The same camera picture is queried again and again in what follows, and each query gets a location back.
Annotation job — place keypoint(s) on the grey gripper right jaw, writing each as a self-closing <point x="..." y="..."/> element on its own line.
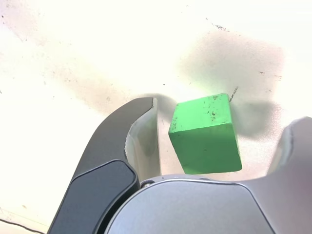
<point x="207" y="209"/>

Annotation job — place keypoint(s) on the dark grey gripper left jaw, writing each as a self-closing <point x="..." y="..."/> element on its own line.
<point x="102" y="151"/>

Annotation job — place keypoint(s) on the green cube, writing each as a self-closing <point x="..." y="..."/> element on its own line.
<point x="204" y="139"/>

